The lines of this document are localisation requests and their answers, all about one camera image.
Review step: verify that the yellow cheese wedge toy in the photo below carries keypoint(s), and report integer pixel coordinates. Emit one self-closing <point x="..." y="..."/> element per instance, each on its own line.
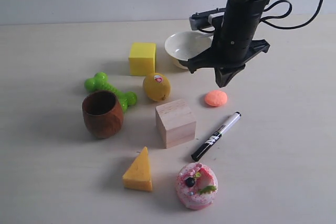
<point x="138" y="176"/>

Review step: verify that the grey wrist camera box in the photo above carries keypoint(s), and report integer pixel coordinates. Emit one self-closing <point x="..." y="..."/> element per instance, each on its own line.
<point x="202" y="20"/>

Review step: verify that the orange-pink round disc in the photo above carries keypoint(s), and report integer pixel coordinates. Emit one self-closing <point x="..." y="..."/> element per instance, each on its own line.
<point x="216" y="98"/>

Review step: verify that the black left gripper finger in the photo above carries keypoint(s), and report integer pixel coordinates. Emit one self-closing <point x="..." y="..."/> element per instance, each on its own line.
<point x="220" y="77"/>

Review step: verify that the pink toy cake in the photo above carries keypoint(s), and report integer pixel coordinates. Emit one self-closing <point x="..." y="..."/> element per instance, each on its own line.
<point x="196" y="186"/>

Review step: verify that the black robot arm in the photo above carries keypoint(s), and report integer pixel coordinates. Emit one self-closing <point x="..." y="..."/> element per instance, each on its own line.
<point x="232" y="28"/>

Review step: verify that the white ceramic bowl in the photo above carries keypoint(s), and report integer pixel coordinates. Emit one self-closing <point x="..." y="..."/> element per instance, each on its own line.
<point x="186" y="45"/>

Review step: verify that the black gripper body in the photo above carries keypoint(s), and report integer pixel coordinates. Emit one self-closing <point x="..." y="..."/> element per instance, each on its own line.
<point x="233" y="43"/>

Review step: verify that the green bone dog toy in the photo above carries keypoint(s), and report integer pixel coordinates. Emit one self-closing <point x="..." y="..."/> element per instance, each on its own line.
<point x="100" y="82"/>

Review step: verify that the black white marker pen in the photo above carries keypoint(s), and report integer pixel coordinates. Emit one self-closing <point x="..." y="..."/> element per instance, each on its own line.
<point x="228" y="123"/>

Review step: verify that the brown wooden cup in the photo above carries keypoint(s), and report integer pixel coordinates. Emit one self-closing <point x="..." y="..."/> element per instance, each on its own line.
<point x="102" y="114"/>

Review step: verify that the light wooden cube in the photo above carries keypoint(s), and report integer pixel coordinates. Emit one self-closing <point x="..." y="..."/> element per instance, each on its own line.
<point x="175" y="122"/>

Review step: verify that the yellow cube block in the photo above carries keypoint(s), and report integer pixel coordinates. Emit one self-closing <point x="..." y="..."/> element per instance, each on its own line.
<point x="142" y="58"/>

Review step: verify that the yellow lemon with sticker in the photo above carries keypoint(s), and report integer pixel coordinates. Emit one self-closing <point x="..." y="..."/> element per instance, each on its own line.
<point x="157" y="87"/>

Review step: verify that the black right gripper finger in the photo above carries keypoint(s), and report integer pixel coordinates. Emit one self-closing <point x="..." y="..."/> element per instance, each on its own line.
<point x="229" y="73"/>

